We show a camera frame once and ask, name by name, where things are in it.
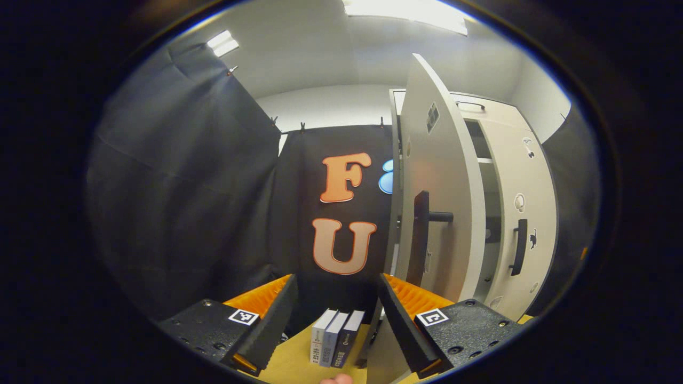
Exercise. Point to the long ceiling light panel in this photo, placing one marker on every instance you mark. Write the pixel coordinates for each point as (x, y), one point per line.
(405, 13)

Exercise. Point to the grey cabinet drawer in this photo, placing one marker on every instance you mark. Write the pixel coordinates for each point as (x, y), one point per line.
(496, 112)

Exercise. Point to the dark navy book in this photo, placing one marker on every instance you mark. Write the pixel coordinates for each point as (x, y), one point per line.
(349, 341)

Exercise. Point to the black backdrop cloth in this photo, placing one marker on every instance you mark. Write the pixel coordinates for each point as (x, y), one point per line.
(576, 186)
(176, 186)
(299, 240)

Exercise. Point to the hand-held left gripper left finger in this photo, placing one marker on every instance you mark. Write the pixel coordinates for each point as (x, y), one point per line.
(275, 325)

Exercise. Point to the light grey book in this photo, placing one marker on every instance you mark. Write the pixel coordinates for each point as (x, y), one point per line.
(320, 341)

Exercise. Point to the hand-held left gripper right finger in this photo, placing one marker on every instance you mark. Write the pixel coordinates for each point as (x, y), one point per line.
(408, 336)

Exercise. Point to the grey cabinet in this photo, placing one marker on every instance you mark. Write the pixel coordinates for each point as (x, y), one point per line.
(476, 138)

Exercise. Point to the grey cabinet door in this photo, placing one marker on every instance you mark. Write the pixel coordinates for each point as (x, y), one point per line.
(453, 160)
(533, 176)

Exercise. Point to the blue grey book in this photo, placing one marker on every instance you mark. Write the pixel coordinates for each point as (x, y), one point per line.
(333, 341)

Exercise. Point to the small ceiling light panel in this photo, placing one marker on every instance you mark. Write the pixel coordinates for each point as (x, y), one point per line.
(223, 42)

